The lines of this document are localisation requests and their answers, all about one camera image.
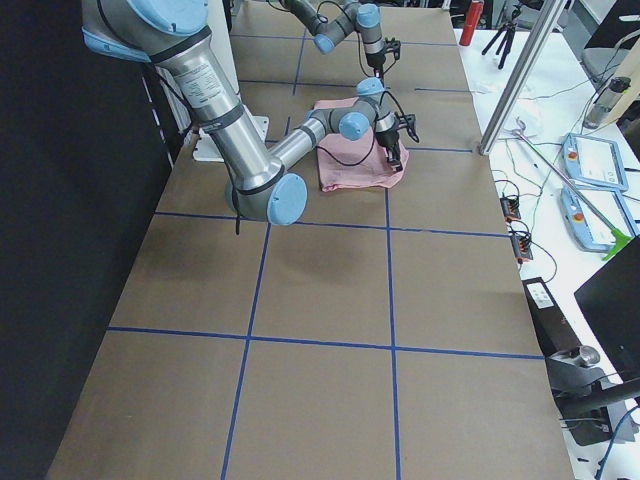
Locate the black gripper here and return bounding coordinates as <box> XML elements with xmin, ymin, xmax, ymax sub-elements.
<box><xmin>365</xmin><ymin>51</ymin><xmax>386</xmax><ymax>82</ymax></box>
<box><xmin>375</xmin><ymin>128</ymin><xmax>404</xmax><ymax>173</ymax></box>

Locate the pink printed t-shirt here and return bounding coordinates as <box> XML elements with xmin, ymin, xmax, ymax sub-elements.
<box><xmin>317</xmin><ymin>129</ymin><xmax>404</xmax><ymax>192</ymax></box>

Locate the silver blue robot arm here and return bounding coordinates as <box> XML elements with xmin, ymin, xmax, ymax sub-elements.
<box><xmin>81</xmin><ymin>1</ymin><xmax>414</xmax><ymax>225</ymax></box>
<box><xmin>268</xmin><ymin>1</ymin><xmax>399</xmax><ymax>82</ymax></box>

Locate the red cylinder bottle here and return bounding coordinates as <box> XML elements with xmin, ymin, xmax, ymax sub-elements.
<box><xmin>459</xmin><ymin>0</ymin><xmax>484</xmax><ymax>46</ymax></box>

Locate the upper orange black connector block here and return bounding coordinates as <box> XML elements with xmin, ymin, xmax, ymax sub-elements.
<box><xmin>500</xmin><ymin>196</ymin><xmax>521</xmax><ymax>223</ymax></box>

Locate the orange black connector block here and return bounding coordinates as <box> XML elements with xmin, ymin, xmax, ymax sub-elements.
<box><xmin>510</xmin><ymin>232</ymin><xmax>533</xmax><ymax>264</ymax></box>
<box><xmin>500</xmin><ymin>196</ymin><xmax>521</xmax><ymax>223</ymax></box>

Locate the black small tripod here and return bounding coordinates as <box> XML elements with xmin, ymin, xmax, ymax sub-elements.
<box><xmin>481</xmin><ymin>5</ymin><xmax>521</xmax><ymax>70</ymax></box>

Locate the lower orange black connector block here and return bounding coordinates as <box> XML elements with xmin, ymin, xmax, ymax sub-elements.
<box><xmin>510</xmin><ymin>232</ymin><xmax>533</xmax><ymax>264</ymax></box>

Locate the upper blue teach pendant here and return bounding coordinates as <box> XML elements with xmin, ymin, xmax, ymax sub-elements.
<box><xmin>562</xmin><ymin>133</ymin><xmax>629</xmax><ymax>192</ymax></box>

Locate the blue teach pendant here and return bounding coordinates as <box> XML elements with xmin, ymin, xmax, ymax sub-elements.
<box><xmin>562</xmin><ymin>133</ymin><xmax>629</xmax><ymax>192</ymax></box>
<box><xmin>560</xmin><ymin>186</ymin><xmax>639</xmax><ymax>253</ymax></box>

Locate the lower blue teach pendant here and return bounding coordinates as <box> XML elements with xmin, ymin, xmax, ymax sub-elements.
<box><xmin>560</xmin><ymin>186</ymin><xmax>639</xmax><ymax>253</ymax></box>

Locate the clear water bottle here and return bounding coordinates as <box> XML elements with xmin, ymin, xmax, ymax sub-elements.
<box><xmin>583</xmin><ymin>76</ymin><xmax>631</xmax><ymax>129</ymax></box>

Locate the metal reacher grabber tool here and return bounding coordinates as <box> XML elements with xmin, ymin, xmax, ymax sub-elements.
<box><xmin>512</xmin><ymin>116</ymin><xmax>631</xmax><ymax>260</ymax></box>

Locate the black box with label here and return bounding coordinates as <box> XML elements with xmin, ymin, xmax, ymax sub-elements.
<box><xmin>522</xmin><ymin>277</ymin><xmax>581</xmax><ymax>357</ymax></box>

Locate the black monitor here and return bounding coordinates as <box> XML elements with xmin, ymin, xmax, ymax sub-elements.
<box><xmin>574</xmin><ymin>238</ymin><xmax>640</xmax><ymax>380</ymax></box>

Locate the black clamp with knob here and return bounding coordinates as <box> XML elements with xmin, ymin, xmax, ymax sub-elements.
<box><xmin>545</xmin><ymin>347</ymin><xmax>639</xmax><ymax>446</ymax></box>

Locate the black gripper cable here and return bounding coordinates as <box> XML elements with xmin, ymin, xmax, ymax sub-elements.
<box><xmin>317</xmin><ymin>0</ymin><xmax>366</xmax><ymax>76</ymax></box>
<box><xmin>314</xmin><ymin>89</ymin><xmax>404</xmax><ymax>168</ymax></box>

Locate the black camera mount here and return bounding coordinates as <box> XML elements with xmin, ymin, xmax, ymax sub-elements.
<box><xmin>395</xmin><ymin>114</ymin><xmax>420</xmax><ymax>143</ymax></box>
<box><xmin>384</xmin><ymin>38</ymin><xmax>401</xmax><ymax>61</ymax></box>

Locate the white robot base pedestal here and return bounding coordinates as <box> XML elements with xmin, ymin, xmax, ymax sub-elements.
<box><xmin>192</xmin><ymin>0</ymin><xmax>269</xmax><ymax>163</ymax></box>

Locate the aluminium frame post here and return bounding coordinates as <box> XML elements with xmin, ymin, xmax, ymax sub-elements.
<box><xmin>478</xmin><ymin>1</ymin><xmax>566</xmax><ymax>155</ymax></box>

